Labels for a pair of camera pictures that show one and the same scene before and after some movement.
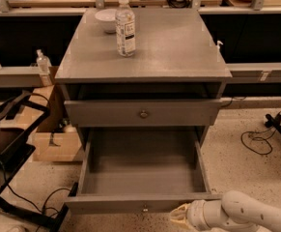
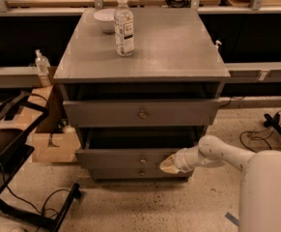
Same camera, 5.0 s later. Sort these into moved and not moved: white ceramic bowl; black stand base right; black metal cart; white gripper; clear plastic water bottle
Moved: white gripper
Not moved: clear plastic water bottle; white ceramic bowl; black stand base right; black metal cart
